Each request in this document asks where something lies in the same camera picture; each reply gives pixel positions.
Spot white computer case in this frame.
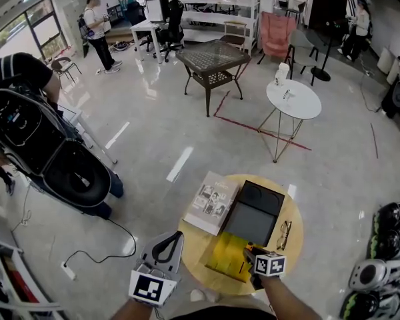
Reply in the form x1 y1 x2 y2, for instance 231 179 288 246
145 0 170 23

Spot person's left leg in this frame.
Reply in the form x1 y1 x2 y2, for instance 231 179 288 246
216 293 264 309

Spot person's right forearm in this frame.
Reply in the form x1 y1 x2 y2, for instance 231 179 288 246
262 276 323 320

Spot dark glass-top square table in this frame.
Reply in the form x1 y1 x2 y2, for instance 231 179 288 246
175 39 251 118

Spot grey chair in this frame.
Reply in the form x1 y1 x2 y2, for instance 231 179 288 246
285 28 320 86

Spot black-framed eyeglasses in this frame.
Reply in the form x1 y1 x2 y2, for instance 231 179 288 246
275 220 293 251

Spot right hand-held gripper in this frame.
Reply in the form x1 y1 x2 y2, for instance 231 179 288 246
242 246 287 291

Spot pink armchair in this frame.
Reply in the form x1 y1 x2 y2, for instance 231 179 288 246
257 11 297 65

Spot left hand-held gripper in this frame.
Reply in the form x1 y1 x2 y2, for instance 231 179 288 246
129 231 185 309

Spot black floor cable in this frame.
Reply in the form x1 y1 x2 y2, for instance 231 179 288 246
65 217 137 266

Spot person's left forearm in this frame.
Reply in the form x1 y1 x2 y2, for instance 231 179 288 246
109 297 157 320

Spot white shelving unit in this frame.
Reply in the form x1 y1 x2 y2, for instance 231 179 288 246
0 235 67 320

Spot black round-base stand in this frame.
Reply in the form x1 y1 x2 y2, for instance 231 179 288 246
310 20 341 82

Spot black and yellow tray box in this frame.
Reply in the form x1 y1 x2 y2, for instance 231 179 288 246
205 179 286 284

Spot grey photo book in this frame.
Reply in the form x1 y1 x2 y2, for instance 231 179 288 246
182 171 241 237

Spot white carton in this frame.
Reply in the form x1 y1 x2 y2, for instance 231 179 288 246
273 62 290 87

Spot white power strip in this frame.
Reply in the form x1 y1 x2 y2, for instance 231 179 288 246
60 261 77 281

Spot round white side table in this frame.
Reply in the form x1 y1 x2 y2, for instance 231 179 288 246
257 78 323 163

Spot white cylindrical bin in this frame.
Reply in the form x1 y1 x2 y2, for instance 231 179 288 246
376 46 397 75

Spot white desk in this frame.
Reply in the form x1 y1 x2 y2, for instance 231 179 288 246
129 21 164 65

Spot wooden frame chair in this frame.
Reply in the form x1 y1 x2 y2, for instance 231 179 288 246
219 20 247 51

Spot black metal chair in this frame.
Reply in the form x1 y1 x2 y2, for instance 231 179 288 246
50 57 83 89

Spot person's left white shoe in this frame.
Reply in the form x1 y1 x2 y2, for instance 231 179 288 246
189 287 218 303

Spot white floor cable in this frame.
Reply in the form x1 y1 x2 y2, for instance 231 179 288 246
11 178 33 233

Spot round wooden table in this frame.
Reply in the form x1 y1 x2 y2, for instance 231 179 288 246
177 173 304 295

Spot grey locker cabinet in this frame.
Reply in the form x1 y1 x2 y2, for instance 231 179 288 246
62 0 87 51

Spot black framed window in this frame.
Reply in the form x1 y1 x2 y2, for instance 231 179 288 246
0 0 69 61

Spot person's black shirt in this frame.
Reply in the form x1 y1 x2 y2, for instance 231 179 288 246
168 305 277 320

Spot white shelf rack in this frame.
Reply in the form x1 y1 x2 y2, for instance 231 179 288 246
155 0 261 56

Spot black office chair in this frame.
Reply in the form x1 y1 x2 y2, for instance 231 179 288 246
153 0 185 63
125 1 153 51

